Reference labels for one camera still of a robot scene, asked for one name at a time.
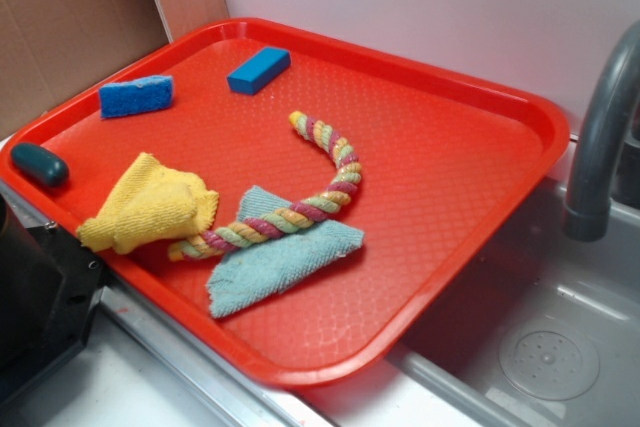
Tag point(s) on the blue rectangular block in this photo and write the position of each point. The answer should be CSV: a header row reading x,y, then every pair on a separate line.
x,y
259,70

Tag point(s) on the blue sponge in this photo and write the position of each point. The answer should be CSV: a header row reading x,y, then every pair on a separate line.
x,y
138,96

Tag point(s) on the brown cardboard panel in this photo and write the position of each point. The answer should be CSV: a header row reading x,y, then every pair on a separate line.
x,y
52,50

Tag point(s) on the grey faucet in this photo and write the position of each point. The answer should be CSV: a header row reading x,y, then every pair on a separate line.
x,y
605,165

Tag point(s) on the yellow cloth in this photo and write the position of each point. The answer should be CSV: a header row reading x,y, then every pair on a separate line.
x,y
150,202

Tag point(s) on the dark green oval object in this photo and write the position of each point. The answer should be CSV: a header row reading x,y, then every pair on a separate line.
x,y
40,164

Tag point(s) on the grey sink basin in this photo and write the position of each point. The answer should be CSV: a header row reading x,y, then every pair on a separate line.
x,y
537,329

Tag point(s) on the light blue cloth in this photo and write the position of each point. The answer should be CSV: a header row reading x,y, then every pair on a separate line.
x,y
248,276

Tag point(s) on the red plastic tray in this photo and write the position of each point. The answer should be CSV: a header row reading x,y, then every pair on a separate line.
x,y
446,159

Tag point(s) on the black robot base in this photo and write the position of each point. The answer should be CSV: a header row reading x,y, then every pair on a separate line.
x,y
50,286

